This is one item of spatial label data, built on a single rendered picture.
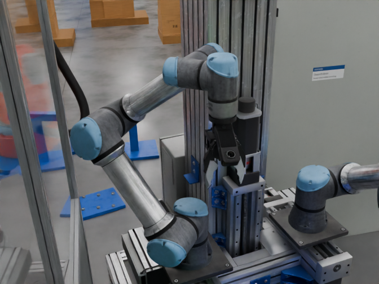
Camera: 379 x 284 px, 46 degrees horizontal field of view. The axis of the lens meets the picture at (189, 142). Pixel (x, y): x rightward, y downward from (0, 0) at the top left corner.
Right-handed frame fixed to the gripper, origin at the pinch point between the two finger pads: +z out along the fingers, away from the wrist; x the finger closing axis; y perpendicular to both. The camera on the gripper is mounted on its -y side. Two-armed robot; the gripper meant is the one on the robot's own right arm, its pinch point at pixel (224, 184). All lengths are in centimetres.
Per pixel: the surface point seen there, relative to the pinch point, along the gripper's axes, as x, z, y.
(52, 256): 46.4, 7.7, -8.3
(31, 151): 46, -22, -9
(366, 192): -143, 110, 129
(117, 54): -10, 140, 649
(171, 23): -115, 107, 701
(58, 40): 88, 127, 730
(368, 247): -141, 147, 115
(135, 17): -67, 123, 870
